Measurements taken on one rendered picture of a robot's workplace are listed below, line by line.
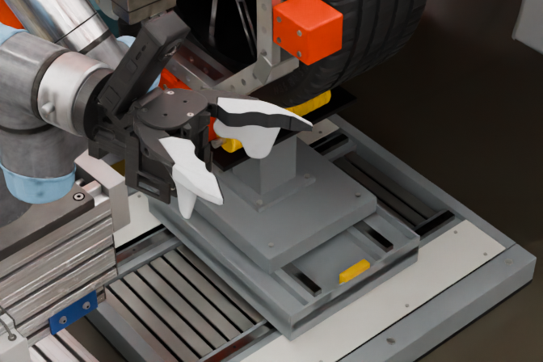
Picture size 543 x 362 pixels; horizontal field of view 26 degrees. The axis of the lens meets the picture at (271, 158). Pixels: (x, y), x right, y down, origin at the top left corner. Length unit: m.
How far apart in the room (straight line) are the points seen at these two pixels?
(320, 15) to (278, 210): 0.71
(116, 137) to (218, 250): 1.36
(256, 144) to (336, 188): 1.41
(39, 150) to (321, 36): 0.74
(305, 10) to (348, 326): 0.82
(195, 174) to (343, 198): 1.52
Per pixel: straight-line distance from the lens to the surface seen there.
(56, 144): 1.23
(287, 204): 2.50
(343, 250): 2.51
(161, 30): 1.04
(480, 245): 2.66
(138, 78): 1.07
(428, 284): 2.55
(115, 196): 1.74
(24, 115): 1.19
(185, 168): 1.01
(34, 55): 1.16
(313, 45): 1.86
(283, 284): 2.42
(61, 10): 1.30
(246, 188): 2.51
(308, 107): 2.28
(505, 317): 2.62
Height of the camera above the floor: 1.91
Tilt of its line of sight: 40 degrees down
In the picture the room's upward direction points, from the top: straight up
